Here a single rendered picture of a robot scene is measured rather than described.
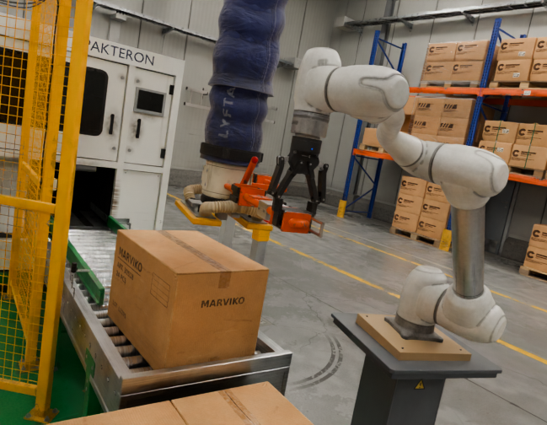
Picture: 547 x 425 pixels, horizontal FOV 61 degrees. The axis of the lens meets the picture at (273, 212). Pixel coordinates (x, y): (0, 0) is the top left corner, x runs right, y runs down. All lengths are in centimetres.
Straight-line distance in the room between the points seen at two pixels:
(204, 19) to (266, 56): 1004
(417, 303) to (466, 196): 57
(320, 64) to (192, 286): 91
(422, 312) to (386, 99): 108
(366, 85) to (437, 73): 883
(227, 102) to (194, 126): 985
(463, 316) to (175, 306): 101
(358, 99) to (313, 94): 13
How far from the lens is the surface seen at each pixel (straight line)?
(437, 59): 993
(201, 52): 1154
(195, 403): 169
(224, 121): 162
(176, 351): 175
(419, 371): 178
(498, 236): 1023
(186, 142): 1140
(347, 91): 103
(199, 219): 155
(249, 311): 185
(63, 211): 219
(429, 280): 188
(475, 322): 180
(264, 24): 164
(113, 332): 213
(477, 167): 144
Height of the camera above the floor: 144
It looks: 9 degrees down
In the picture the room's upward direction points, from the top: 10 degrees clockwise
